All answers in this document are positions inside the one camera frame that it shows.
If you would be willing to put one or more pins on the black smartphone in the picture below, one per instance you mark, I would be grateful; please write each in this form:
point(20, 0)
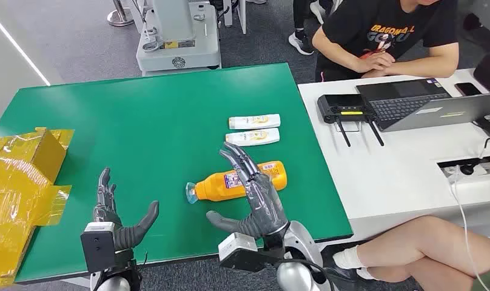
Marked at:
point(467, 89)

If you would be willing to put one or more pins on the white robot base machine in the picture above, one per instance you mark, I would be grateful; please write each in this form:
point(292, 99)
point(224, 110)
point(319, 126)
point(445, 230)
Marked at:
point(176, 52)

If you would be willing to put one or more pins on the seated person at desk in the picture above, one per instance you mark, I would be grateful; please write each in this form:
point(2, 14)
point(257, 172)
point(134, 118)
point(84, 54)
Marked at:
point(389, 24)

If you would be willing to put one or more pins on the yellow taped cardboard box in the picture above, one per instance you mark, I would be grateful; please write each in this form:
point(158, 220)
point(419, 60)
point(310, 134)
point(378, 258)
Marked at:
point(16, 192)

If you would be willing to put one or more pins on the white shampoo bottle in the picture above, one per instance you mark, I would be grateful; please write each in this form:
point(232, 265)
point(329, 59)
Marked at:
point(253, 121)
point(251, 137)

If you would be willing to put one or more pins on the black controller with antennas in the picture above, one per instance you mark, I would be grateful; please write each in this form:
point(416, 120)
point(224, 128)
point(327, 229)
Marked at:
point(341, 106)

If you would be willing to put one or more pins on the grey laptop with black keyboard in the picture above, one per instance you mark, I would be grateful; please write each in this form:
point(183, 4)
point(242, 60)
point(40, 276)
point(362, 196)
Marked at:
point(442, 112)

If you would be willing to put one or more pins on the metal stanchion base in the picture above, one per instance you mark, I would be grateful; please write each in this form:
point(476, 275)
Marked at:
point(119, 18)

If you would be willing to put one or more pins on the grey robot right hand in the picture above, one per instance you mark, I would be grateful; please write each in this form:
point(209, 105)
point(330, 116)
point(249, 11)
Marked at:
point(265, 205)

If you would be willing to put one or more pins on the person with crossed legs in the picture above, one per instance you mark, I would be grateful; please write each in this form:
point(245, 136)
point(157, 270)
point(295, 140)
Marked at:
point(430, 249)

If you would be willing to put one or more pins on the white furniture leg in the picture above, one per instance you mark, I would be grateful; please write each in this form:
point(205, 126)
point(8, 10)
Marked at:
point(241, 16)

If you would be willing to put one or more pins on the orange detergent bottle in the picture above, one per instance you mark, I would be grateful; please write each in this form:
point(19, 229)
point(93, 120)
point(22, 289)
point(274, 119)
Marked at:
point(217, 186)

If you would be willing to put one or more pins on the standing person with sneakers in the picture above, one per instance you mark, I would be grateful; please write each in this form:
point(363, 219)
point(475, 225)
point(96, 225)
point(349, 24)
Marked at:
point(301, 43)

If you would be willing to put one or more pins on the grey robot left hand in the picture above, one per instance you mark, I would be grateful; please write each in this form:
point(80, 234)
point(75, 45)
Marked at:
point(108, 213)

